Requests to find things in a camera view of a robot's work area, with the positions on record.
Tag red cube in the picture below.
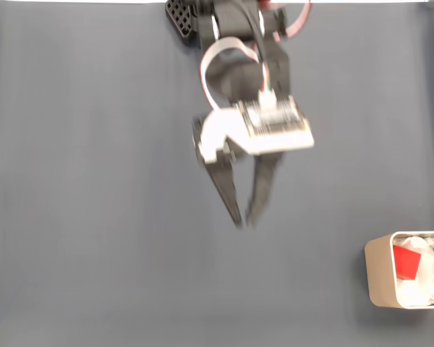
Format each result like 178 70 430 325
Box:
393 244 422 280

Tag beige metal box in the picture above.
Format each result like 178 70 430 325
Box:
364 231 434 310

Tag grey table mat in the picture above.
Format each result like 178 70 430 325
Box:
0 1 434 347

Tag white crumpled paper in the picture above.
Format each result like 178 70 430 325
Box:
393 235 434 307

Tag camera board on white mount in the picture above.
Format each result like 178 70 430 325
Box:
198 95 315 163

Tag white and red motor wire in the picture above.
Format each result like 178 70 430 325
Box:
199 38 262 111

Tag black camera cable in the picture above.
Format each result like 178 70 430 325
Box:
238 0 273 91

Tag red looped arm wire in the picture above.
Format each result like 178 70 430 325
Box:
259 0 312 39

